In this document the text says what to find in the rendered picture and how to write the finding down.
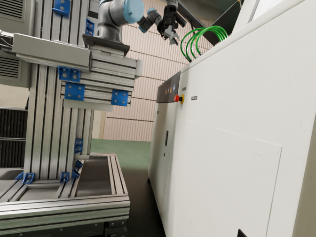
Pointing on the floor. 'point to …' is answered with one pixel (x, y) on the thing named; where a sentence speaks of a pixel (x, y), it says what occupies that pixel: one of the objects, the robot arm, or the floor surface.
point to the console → (248, 135)
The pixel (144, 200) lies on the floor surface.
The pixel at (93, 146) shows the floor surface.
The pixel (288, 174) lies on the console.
